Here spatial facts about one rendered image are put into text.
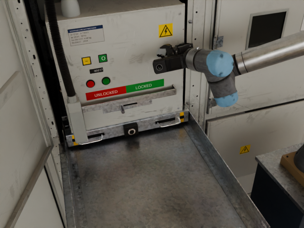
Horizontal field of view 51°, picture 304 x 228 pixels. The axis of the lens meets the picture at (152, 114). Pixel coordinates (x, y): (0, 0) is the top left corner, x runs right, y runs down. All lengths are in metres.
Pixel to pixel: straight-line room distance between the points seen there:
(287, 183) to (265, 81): 0.49
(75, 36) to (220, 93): 0.53
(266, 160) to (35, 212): 1.12
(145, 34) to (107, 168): 0.54
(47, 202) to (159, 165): 0.64
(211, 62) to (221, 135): 0.77
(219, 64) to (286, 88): 0.81
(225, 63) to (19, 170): 0.80
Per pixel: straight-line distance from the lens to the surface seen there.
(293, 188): 1.42
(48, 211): 1.72
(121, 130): 1.38
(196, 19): 1.32
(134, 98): 1.27
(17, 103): 1.23
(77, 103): 1.17
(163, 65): 1.09
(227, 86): 1.02
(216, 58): 0.96
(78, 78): 1.23
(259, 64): 1.12
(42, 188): 1.61
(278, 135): 1.91
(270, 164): 1.49
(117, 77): 1.26
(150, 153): 1.33
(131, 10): 1.17
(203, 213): 1.14
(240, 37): 1.42
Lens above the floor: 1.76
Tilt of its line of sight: 36 degrees down
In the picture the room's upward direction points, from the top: 3 degrees counter-clockwise
